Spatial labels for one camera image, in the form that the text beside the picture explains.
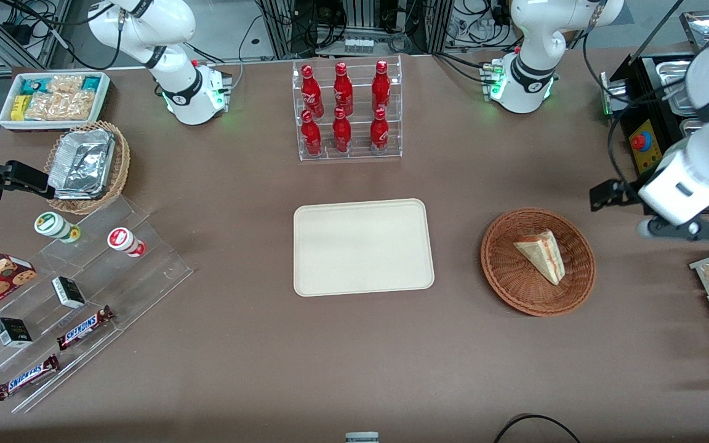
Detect light brown wicker basket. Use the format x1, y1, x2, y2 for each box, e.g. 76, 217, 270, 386
44, 121, 131, 215

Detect black diagonal pole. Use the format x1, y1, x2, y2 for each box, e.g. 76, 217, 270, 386
638, 0, 686, 59

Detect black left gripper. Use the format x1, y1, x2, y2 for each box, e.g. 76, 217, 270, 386
590, 180, 643, 213

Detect clear acrylic bottle rack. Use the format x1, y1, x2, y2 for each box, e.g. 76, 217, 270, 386
292, 55, 403, 162

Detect small clear cracker bag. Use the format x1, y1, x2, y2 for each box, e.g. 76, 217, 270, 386
47, 75, 84, 94

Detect small black box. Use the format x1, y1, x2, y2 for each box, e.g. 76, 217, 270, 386
52, 276, 86, 309
0, 317, 33, 348

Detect large clear cracker bag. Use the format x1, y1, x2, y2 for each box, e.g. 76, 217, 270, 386
25, 90, 95, 121

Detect red cola bottle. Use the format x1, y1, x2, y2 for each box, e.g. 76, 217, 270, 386
372, 60, 391, 113
334, 62, 354, 116
332, 107, 352, 153
370, 108, 390, 154
301, 110, 322, 156
301, 65, 325, 119

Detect clear acrylic stepped shelf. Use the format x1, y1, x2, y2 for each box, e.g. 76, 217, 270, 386
0, 196, 194, 414

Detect triangle sandwich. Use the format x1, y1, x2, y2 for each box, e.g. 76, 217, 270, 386
513, 229, 566, 286

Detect green lid drink bottle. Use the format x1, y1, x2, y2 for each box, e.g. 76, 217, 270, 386
34, 212, 81, 244

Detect aluminium frame rack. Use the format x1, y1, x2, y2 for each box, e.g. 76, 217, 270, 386
256, 0, 454, 59

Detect red lid drink bottle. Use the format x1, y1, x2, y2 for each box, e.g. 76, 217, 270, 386
107, 227, 146, 258

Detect black control box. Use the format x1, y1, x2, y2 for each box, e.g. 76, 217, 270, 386
601, 52, 709, 216

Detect white plastic snack bin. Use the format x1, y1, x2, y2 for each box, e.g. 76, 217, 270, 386
0, 71, 112, 133

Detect aluminium foil tray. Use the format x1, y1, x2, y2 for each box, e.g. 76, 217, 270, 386
47, 128, 116, 201

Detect snickers bar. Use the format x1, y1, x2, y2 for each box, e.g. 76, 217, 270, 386
56, 306, 115, 351
0, 354, 60, 402

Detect black table cable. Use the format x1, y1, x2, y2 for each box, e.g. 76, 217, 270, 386
493, 413, 583, 443

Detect steel pan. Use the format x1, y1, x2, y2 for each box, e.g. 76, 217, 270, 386
655, 58, 700, 118
679, 11, 709, 53

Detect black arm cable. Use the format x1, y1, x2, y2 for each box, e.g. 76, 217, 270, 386
582, 25, 697, 183

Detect round brown wicker basket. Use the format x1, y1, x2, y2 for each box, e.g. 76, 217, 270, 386
481, 208, 596, 317

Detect cream rectangular tray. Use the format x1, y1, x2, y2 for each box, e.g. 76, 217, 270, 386
294, 198, 435, 297

